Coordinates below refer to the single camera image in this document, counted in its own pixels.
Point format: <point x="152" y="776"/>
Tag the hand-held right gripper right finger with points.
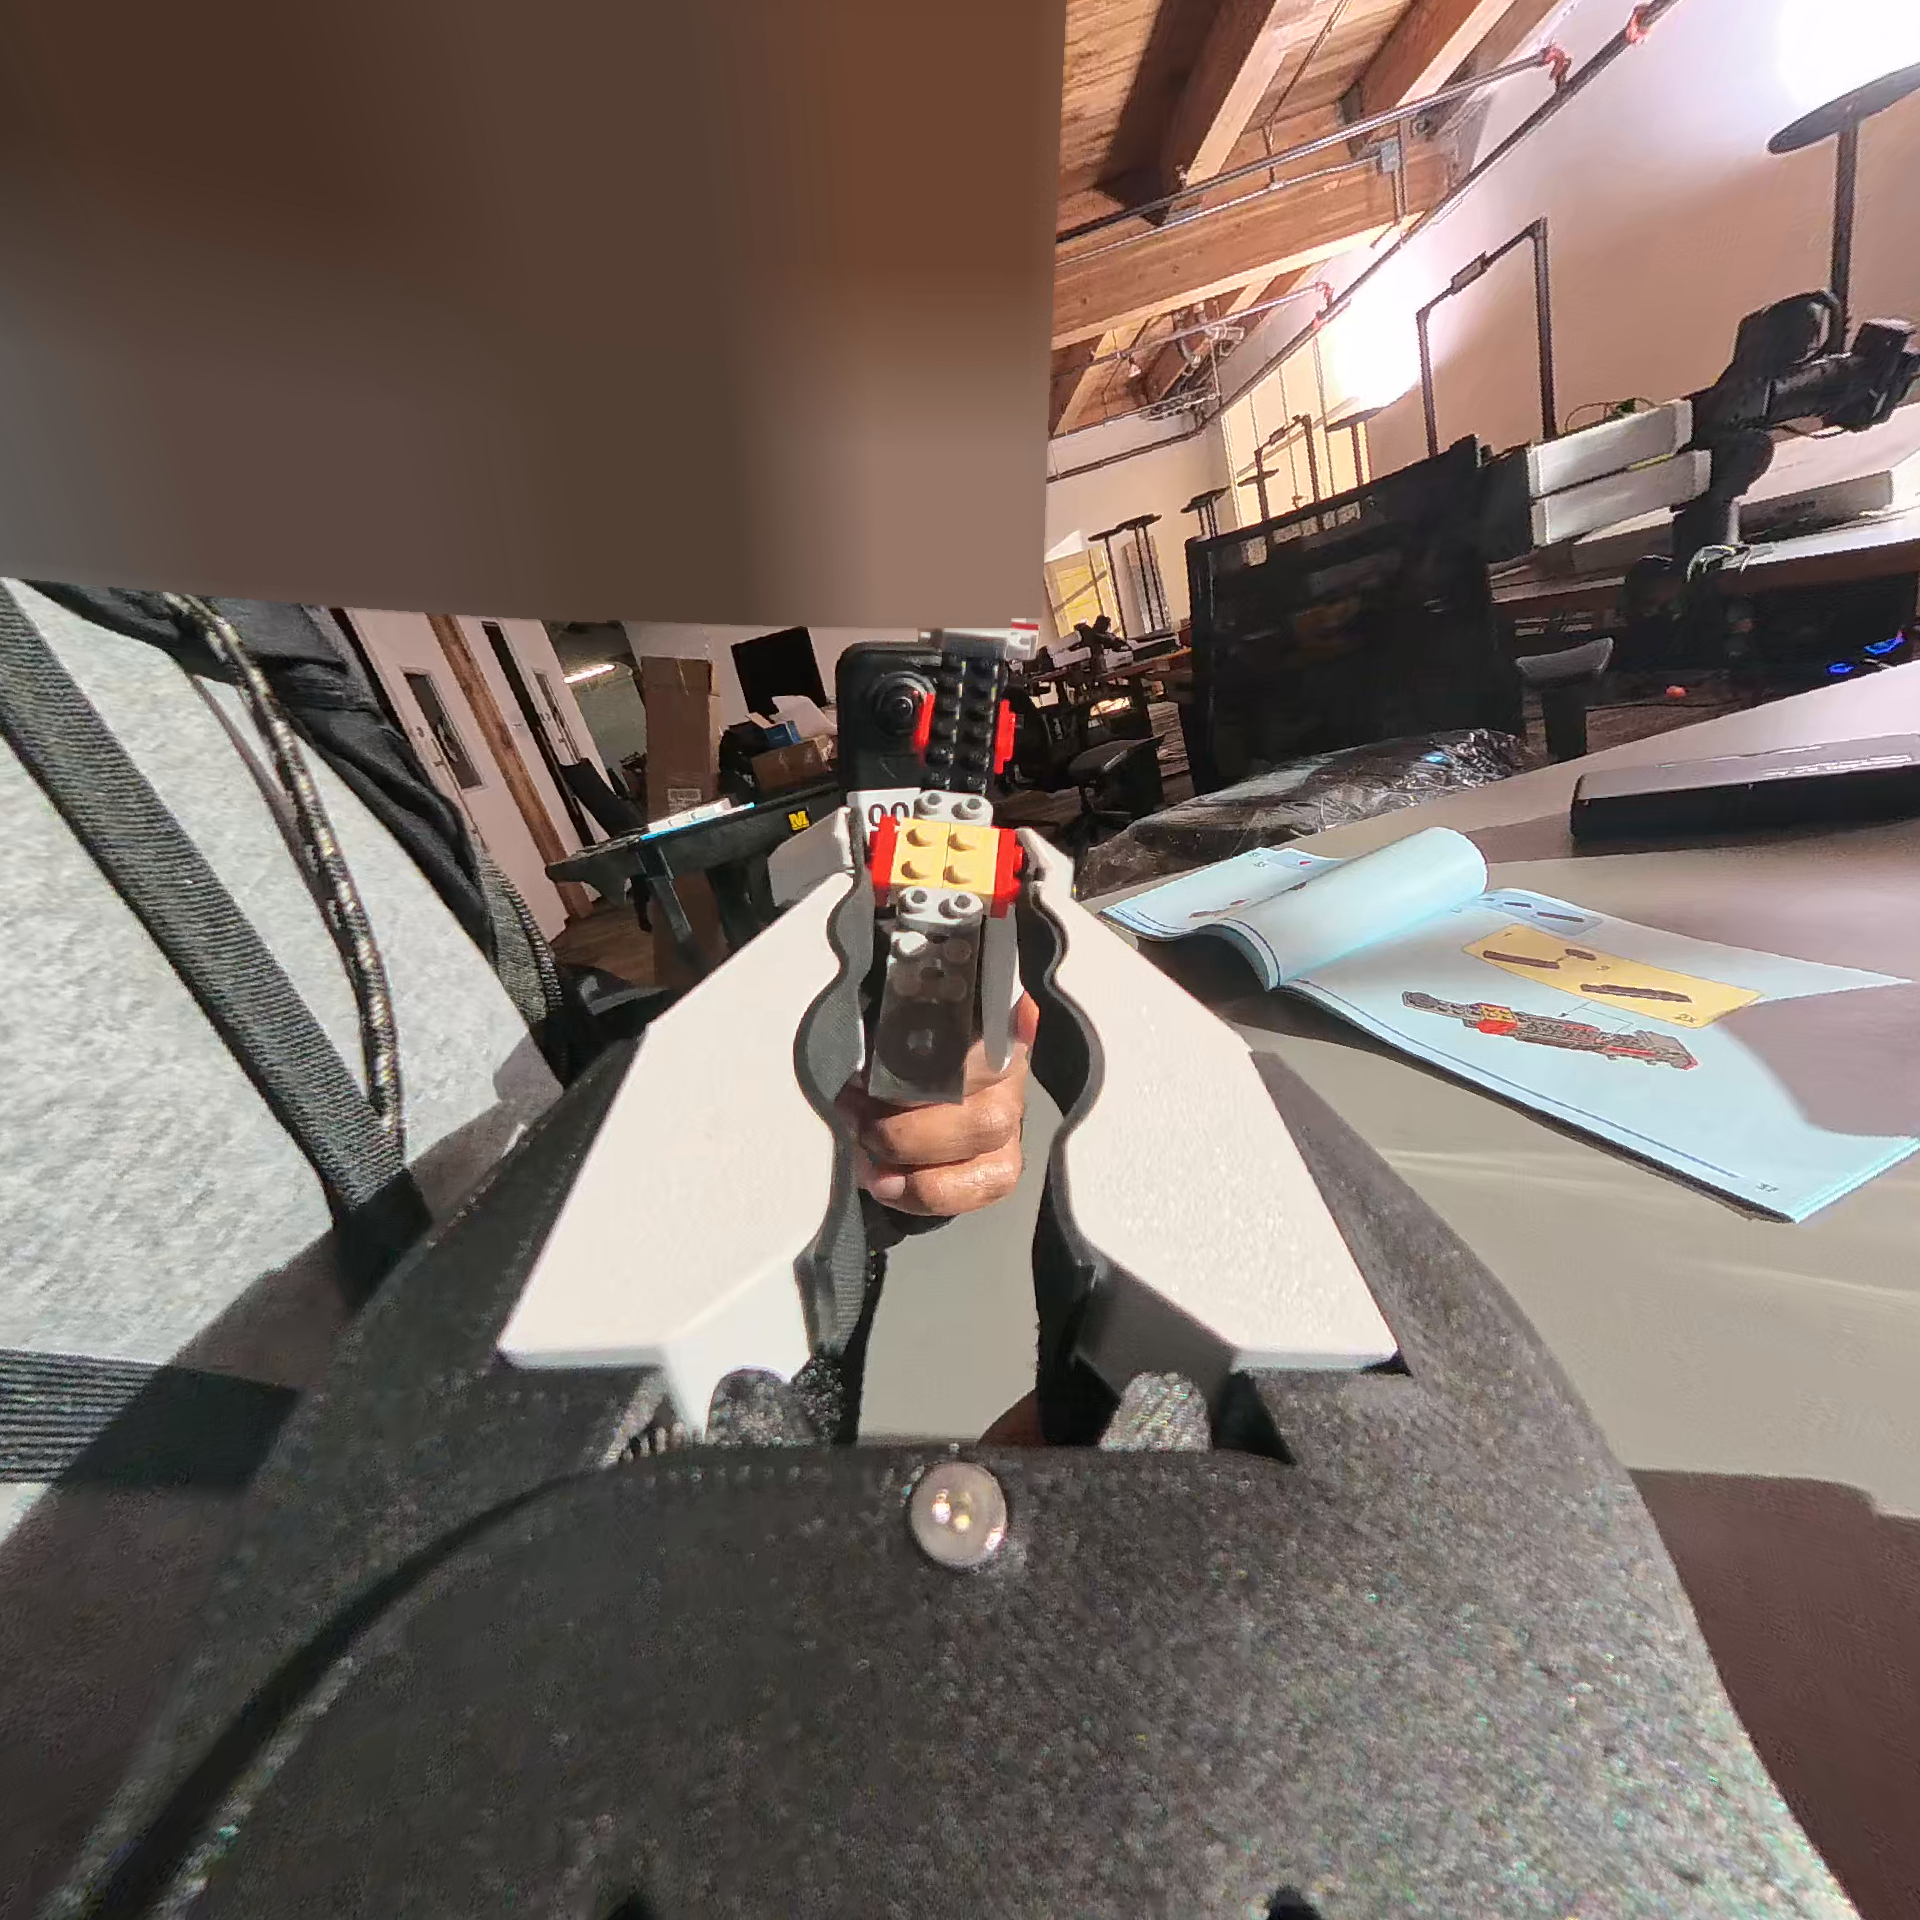
<point x="1228" y="1185"/>

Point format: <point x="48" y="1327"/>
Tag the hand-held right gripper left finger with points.
<point x="678" y="1172"/>

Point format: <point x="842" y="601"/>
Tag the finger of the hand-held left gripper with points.
<point x="1004" y="995"/>

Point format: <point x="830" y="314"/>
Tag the toy brick model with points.
<point x="947" y="868"/>

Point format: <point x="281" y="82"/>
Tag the grey desk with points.
<point x="1654" y="1327"/>

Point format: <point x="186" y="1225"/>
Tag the person's left hand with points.
<point x="947" y="1157"/>

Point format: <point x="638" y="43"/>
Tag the pile of cardboard boxes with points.
<point x="787" y="763"/>

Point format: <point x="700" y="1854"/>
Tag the tall cardboard box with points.
<point x="678" y="727"/>

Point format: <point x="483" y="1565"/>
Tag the black office chair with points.
<point x="1122" y="776"/>

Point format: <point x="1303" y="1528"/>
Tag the brick instruction booklet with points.
<point x="1506" y="1027"/>

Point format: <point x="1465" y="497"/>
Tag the silver wrapped bundle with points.
<point x="1310" y="802"/>

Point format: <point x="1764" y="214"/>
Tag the white door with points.
<point x="441" y="741"/>

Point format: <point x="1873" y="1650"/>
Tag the black mesh cart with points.
<point x="1352" y="622"/>

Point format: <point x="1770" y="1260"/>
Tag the person's torso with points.
<point x="152" y="1051"/>

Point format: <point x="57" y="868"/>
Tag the flat black device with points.
<point x="1740" y="792"/>

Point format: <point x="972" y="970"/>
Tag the white flat box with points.
<point x="1620" y="507"/>
<point x="1613" y="445"/>

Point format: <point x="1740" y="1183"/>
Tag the wooden workbench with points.
<point x="1802" y="563"/>

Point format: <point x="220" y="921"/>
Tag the white flat carton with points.
<point x="1838" y="507"/>

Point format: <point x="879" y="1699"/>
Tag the black pipe frame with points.
<point x="1506" y="268"/>

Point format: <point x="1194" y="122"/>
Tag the black camera robot arm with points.
<point x="1789" y="381"/>

